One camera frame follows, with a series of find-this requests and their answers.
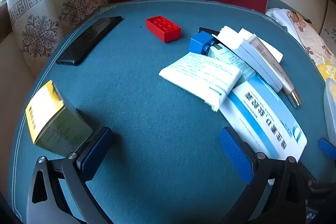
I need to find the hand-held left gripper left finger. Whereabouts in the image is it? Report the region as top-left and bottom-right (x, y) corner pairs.
(26, 126), (114, 224)

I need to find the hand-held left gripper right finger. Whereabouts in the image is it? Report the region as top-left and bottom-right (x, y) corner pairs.
(219, 127), (307, 224)

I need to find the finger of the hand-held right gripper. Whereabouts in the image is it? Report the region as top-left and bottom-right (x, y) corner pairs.
(298, 162), (336, 197)
(318, 138), (336, 159)

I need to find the clear plastic bowl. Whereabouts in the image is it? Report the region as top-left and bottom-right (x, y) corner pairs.
(323, 78), (336, 136)

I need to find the yellow medicine box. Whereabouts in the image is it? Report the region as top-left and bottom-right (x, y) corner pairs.
(25, 80), (93, 156)

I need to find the beige tube with silver cap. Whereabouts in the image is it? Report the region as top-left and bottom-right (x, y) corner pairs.
(248, 34), (302, 108)

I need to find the pale skincare carton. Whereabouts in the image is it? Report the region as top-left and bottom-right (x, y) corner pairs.
(207, 43), (256, 80)

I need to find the teal cloth desktop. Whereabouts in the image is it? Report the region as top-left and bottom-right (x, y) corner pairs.
(7, 0), (328, 224)

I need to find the blue and white medicine box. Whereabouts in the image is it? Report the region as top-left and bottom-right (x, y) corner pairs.
(219, 74), (307, 161)

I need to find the yellow printed towel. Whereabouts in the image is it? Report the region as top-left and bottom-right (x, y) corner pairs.
(316, 63), (336, 83)

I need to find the white flat box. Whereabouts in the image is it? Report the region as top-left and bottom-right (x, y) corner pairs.
(232, 39), (283, 92)

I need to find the white folded printed leaflet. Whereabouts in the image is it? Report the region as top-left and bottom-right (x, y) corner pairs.
(159, 52), (242, 112)

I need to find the white paper sheet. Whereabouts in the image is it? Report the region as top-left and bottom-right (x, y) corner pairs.
(239, 28), (284, 63)

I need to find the floral quilt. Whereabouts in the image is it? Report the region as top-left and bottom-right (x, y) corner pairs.
(287, 10), (336, 67)

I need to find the black smartphone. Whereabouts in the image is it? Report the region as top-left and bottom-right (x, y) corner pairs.
(56, 16), (123, 66)

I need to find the blue toy brick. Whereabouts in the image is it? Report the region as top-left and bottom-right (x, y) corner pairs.
(188, 31), (219, 58)

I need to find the white wardrobe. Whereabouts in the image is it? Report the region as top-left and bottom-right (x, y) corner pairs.
(319, 0), (336, 46)

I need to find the black rectangular box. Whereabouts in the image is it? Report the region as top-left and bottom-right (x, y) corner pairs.
(198, 27), (220, 34)

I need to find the white blanket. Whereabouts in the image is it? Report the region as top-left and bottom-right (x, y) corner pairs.
(266, 7), (292, 28)

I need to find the red toy brick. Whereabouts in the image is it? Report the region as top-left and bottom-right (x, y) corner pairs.
(146, 16), (182, 43)

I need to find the grey-blue bed headboard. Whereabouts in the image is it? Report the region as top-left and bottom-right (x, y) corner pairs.
(267, 0), (289, 20)

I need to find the patterned beige curtain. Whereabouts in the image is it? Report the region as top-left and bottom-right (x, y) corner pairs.
(5, 0), (109, 77)

